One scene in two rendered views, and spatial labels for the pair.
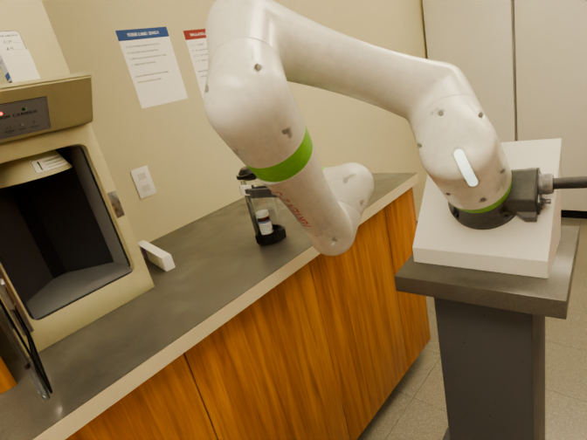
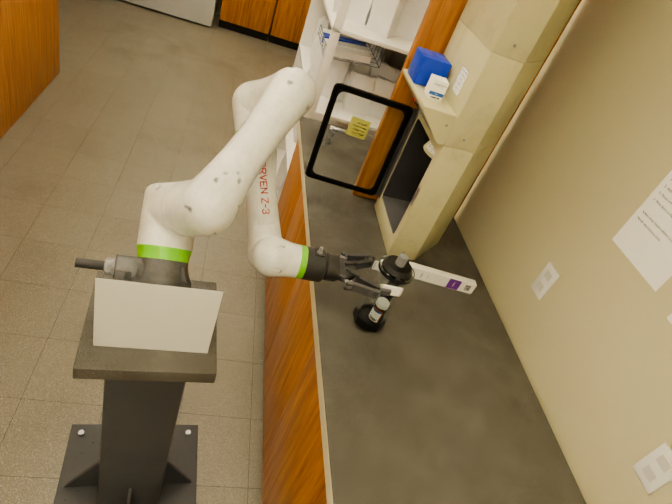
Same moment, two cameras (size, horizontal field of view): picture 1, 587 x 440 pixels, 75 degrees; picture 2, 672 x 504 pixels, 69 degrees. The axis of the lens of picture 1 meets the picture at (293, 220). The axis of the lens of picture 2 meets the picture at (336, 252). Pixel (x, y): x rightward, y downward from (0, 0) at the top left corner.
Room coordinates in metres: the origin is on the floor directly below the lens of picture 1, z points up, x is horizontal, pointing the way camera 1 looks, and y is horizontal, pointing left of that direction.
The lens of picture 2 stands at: (1.43, -1.03, 1.98)
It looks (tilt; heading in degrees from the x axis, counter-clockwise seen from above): 36 degrees down; 113
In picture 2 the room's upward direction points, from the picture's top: 23 degrees clockwise
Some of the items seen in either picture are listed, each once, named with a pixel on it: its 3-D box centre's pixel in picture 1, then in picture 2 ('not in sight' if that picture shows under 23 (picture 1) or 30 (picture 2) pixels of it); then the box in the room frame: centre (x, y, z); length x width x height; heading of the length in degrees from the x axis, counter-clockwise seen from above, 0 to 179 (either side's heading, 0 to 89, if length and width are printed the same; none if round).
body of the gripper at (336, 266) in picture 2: not in sight; (339, 269); (1.03, -0.03, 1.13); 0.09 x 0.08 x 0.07; 43
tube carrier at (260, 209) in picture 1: (262, 203); (382, 293); (1.15, 0.08, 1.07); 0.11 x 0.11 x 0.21
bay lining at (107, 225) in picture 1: (44, 224); (435, 183); (0.99, 0.63, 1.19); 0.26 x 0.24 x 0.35; 133
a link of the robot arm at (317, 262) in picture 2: not in sight; (314, 263); (0.98, -0.08, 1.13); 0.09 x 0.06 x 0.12; 133
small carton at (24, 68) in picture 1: (19, 69); (436, 87); (0.89, 0.47, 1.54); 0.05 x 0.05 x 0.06; 39
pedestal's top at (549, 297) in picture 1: (488, 258); (153, 324); (0.77, -0.42, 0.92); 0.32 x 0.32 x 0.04; 48
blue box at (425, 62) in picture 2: not in sight; (429, 68); (0.80, 0.56, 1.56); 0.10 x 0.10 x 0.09; 43
